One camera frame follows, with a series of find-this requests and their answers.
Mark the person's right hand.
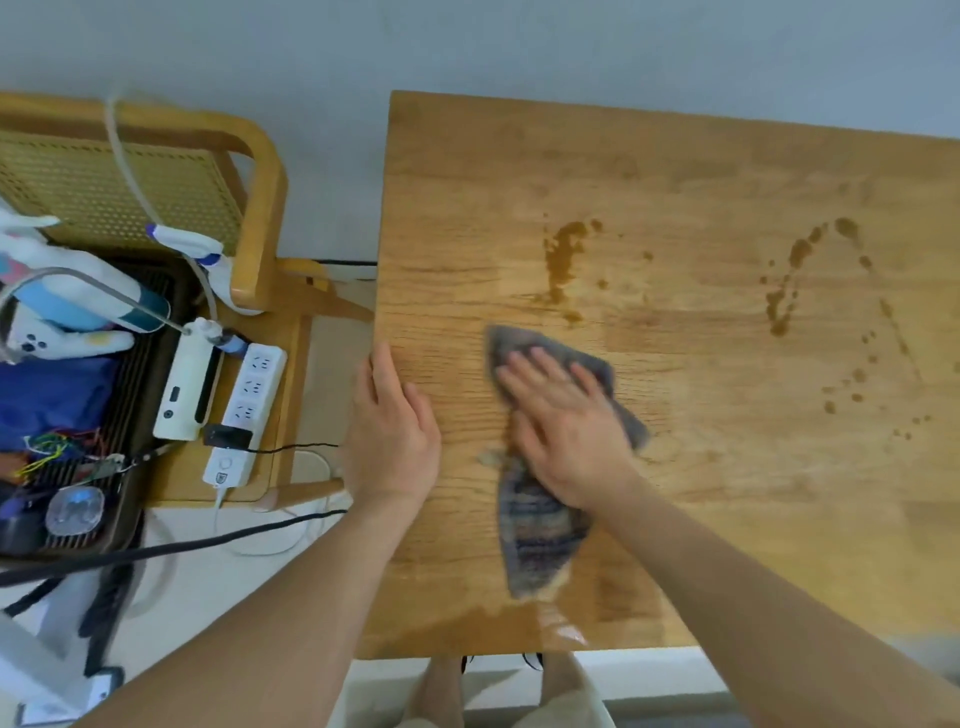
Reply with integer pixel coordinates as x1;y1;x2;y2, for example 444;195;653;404
494;346;646;511

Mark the person's left hand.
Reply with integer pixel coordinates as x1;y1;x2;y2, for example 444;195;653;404
341;342;442;511

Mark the grey striped cleaning cloth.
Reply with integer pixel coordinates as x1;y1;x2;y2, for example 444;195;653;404
485;323;652;603

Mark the person's right forearm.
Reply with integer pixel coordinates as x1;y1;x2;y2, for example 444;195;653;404
584;476;960;728

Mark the person's left forearm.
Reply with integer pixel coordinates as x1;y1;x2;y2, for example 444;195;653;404
74;487;436;728

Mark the person's right leg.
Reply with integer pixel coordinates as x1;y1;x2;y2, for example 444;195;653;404
539;652;594;699

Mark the person's leg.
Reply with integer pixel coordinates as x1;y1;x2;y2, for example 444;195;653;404
539;652;594;699
408;656;466;728

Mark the person's left leg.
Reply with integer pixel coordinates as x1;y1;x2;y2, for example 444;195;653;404
408;656;466;728

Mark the wooden table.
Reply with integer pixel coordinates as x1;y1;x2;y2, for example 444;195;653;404
352;89;960;661

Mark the white power strip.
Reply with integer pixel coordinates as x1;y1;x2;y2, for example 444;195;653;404
202;342;289;489

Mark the black charger plug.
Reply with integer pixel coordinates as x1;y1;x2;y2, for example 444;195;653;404
202;423;254;450

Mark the white water pump dispenser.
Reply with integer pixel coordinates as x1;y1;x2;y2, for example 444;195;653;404
0;266;226;442

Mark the dark brown tray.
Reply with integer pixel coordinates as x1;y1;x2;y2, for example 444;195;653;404
0;254;200;564

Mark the wooden rattan chair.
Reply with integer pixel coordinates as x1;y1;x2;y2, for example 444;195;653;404
0;91;376;511

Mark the small white spray bottle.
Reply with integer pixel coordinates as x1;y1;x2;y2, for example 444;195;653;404
146;222;264;316

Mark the clear round case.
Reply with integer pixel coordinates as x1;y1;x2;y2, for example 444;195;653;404
44;485;106;535

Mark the large white spray bottle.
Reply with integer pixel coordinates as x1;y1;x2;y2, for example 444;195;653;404
0;198;172;335

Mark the white plush toy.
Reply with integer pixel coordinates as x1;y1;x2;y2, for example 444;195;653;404
3;311;136;367

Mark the blue cloth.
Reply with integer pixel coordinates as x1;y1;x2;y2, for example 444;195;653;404
0;356;121;451

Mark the black rectangular device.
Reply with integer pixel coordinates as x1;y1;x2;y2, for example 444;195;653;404
0;494;50;556

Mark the white power cable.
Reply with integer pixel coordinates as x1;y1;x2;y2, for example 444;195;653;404
142;446;343;560

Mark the coloured wires circuit board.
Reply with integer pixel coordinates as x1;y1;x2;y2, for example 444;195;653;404
14;427;129;485

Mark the clear hose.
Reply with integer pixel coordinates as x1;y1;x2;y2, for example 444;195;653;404
103;93;219;324

